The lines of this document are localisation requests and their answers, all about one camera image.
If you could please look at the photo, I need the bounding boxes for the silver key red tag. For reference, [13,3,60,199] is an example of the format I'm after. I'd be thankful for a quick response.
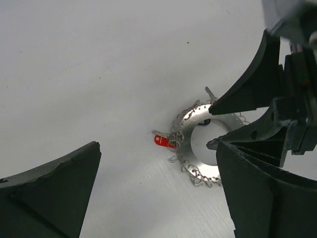
[152,130,176,149]

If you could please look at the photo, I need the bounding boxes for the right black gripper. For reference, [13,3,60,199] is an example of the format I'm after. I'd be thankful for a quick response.
[207,30,317,168]

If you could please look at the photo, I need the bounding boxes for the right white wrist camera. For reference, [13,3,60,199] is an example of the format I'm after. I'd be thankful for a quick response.
[261,0,317,47]

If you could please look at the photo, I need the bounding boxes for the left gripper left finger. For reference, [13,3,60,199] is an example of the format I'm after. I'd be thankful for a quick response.
[0,141,102,238]

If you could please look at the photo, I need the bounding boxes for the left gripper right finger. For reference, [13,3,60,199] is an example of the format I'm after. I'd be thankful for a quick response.
[216,142,317,238]

